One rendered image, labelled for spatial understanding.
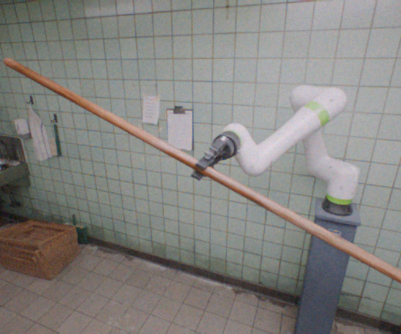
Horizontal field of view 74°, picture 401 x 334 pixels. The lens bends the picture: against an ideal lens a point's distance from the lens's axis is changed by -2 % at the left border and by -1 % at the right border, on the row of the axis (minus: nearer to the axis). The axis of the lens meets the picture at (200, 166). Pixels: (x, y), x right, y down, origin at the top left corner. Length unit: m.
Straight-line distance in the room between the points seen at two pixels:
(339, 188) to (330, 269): 0.47
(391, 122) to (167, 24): 1.58
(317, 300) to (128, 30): 2.21
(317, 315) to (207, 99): 1.55
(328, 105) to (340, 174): 0.39
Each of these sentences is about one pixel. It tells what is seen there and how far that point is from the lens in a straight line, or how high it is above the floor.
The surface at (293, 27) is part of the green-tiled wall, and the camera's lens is 1.89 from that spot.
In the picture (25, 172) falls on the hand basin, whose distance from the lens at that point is 3.56.
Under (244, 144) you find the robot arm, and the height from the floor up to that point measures 1.62.
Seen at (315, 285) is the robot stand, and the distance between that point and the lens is 1.76.
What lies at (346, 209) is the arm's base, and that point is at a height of 1.23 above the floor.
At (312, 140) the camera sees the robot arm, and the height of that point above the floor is 1.55.
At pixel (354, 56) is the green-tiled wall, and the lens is 1.89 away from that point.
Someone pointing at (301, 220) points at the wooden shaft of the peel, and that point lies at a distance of 0.76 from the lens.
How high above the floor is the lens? 1.91
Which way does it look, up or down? 21 degrees down
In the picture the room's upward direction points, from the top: straight up
